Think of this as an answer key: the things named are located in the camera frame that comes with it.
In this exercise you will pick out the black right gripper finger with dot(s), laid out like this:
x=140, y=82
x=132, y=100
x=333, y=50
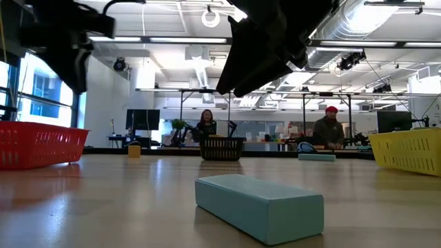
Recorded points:
x=265, y=75
x=244, y=51

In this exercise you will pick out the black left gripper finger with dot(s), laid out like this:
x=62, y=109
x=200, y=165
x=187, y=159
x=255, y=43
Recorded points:
x=74, y=69

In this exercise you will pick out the small orange wooden cube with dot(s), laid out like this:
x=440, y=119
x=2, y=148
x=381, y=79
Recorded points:
x=134, y=151

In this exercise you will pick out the long light blue wooden block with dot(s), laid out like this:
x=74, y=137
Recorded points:
x=258, y=206

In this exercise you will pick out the black background robot arm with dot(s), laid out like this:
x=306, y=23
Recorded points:
x=360, y=140
x=232, y=128
x=184, y=136

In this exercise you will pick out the large window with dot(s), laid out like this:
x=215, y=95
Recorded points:
x=44, y=103

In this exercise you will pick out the long ceiling light bar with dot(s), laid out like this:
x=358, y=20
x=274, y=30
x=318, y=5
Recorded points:
x=187, y=40

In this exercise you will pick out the black ceiling lamp cluster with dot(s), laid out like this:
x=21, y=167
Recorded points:
x=351, y=60

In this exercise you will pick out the person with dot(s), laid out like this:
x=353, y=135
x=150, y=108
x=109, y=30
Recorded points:
x=206, y=127
x=329, y=131

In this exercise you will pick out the blue white round object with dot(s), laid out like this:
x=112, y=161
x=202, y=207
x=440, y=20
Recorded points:
x=305, y=148

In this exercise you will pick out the black plastic basket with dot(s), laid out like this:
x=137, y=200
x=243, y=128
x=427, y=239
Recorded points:
x=222, y=148

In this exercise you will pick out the red plastic basket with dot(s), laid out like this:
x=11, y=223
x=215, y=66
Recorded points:
x=38, y=146

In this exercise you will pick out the black computer monitor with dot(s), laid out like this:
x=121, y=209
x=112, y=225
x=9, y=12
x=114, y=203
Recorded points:
x=394, y=121
x=143, y=119

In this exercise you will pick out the green potted plant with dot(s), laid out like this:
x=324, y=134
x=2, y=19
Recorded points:
x=178, y=124

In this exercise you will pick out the yellow plastic basket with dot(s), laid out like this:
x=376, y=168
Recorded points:
x=406, y=151

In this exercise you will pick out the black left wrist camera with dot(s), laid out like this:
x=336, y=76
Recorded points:
x=100, y=25

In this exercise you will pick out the black metal gantry frame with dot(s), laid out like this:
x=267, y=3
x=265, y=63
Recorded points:
x=193, y=91
x=325, y=93

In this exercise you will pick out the silver ventilation duct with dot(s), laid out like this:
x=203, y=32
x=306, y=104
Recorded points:
x=361, y=17

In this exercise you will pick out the black aluminium table frame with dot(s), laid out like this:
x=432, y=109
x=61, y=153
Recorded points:
x=107, y=151

